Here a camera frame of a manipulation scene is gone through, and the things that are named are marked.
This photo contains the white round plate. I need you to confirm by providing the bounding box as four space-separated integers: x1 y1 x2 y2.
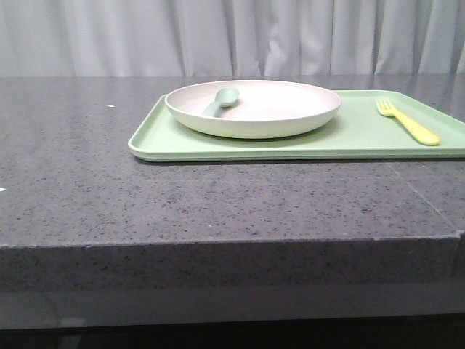
165 80 342 139

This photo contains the yellow plastic fork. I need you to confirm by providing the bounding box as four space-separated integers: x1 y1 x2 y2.
376 100 440 146

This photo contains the pale green plastic spoon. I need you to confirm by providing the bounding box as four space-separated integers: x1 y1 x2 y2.
201 87 240 117

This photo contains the light green serving tray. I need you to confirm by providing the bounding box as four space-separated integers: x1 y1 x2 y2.
128 90 464 162

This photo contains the grey curtain backdrop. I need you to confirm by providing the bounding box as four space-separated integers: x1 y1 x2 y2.
1 1 464 77

